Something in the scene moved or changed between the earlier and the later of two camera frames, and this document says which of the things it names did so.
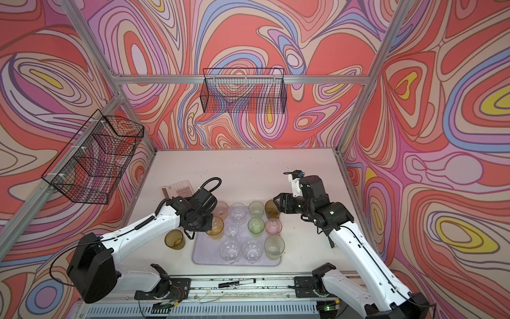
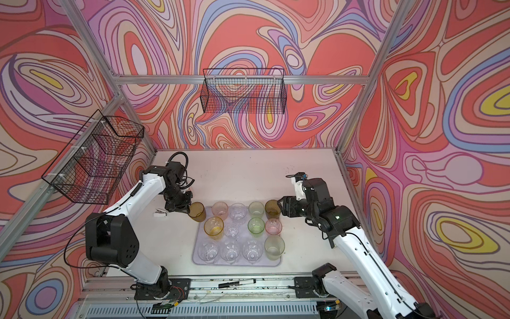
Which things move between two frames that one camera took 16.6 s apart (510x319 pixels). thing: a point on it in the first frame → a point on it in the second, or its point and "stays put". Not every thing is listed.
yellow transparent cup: x=217 y=228 stays put
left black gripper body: x=203 y=223 → x=178 y=200
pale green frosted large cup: x=274 y=246 stays put
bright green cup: x=255 y=226 stays put
